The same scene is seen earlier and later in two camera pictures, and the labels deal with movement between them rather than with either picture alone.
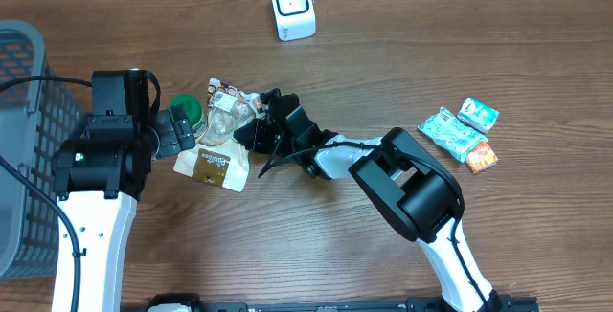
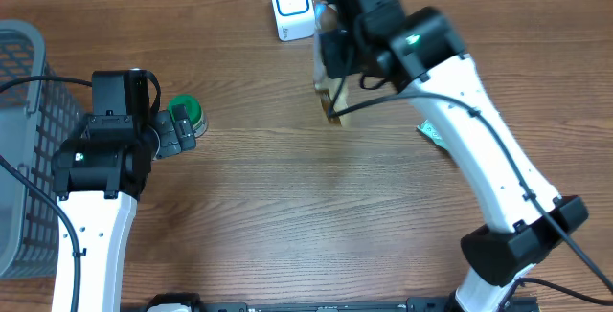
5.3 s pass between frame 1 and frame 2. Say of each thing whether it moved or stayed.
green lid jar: stayed
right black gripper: moved
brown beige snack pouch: moved
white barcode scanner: stayed
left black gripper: stayed
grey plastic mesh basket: stayed
